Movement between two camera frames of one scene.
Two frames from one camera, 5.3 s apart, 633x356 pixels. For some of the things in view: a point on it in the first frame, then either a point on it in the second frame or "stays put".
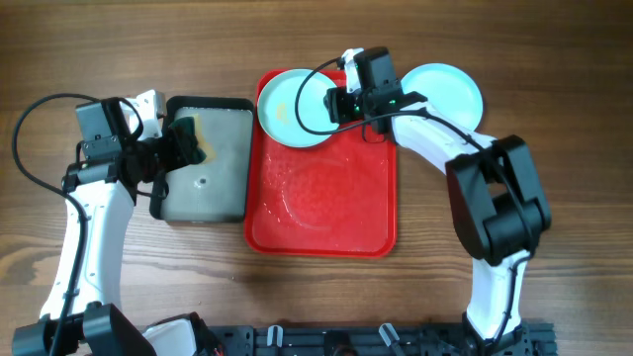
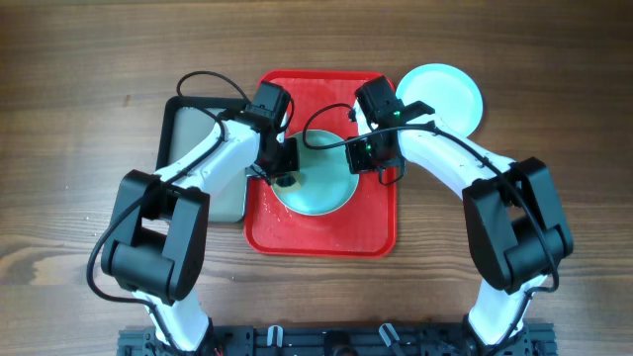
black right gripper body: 349,108 -> 364,157
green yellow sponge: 206,152 -> 290,181
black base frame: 527,339 stays put
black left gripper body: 161,157 -> 276,162
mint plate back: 277,108 -> 327,184
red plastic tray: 336,199 stays put
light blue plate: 450,91 stays put
